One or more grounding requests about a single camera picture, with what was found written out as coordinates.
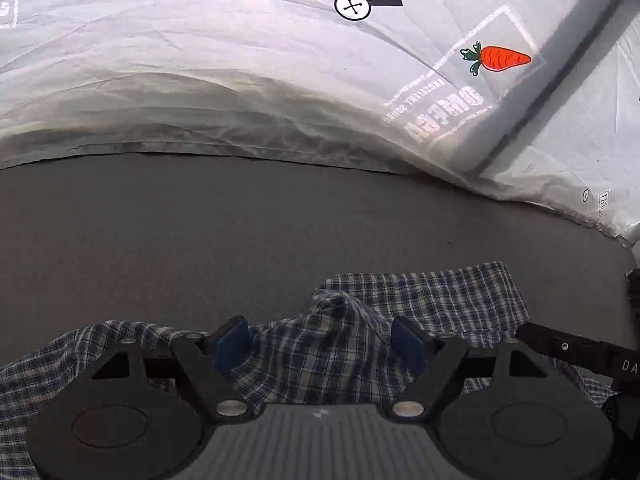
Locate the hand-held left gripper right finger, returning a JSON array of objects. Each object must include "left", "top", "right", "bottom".
[{"left": 382, "top": 316, "right": 548, "bottom": 423}]

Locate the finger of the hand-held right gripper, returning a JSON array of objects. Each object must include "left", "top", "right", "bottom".
[{"left": 516, "top": 322, "right": 601, "bottom": 375}]

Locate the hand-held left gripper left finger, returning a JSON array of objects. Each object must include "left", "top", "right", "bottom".
[{"left": 90, "top": 315, "right": 263, "bottom": 423}]

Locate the blue plaid shirt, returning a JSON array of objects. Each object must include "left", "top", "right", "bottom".
[{"left": 0, "top": 261, "right": 613, "bottom": 480}]

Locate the white printed curtain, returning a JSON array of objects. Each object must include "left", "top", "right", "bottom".
[{"left": 0, "top": 0, "right": 640, "bottom": 241}]

